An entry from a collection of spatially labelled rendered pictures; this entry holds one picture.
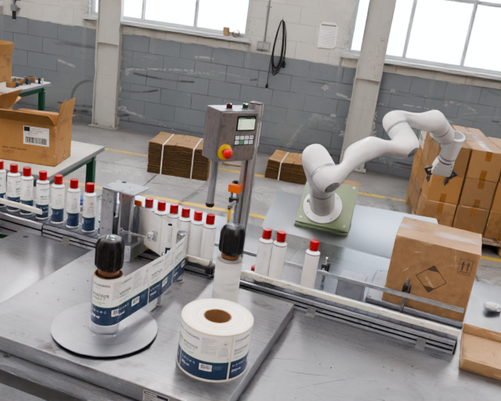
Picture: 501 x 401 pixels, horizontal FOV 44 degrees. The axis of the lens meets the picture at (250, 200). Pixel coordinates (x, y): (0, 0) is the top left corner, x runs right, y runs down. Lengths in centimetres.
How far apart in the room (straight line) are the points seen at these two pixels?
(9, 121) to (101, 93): 447
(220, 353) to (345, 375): 45
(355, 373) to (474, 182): 375
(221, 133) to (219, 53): 554
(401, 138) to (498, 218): 300
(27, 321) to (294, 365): 81
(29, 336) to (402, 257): 130
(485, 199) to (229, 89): 354
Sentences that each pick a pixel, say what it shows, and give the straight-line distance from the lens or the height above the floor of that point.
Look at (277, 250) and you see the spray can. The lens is 222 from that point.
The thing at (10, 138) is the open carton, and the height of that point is 91.
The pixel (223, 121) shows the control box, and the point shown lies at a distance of 220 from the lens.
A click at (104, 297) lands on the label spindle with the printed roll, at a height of 101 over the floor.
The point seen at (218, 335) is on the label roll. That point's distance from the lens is 166.
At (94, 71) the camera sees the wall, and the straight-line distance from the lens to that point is 824.
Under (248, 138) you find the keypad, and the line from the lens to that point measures 228.
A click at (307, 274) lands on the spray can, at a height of 96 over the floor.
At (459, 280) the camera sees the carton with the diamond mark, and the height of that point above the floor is 101.
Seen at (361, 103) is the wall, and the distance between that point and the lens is 755.
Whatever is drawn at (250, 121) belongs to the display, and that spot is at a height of 144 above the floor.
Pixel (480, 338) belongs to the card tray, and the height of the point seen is 83.
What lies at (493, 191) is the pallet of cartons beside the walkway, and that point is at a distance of 562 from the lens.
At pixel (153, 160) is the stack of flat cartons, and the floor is 13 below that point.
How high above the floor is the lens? 188
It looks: 18 degrees down
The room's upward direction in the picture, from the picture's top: 8 degrees clockwise
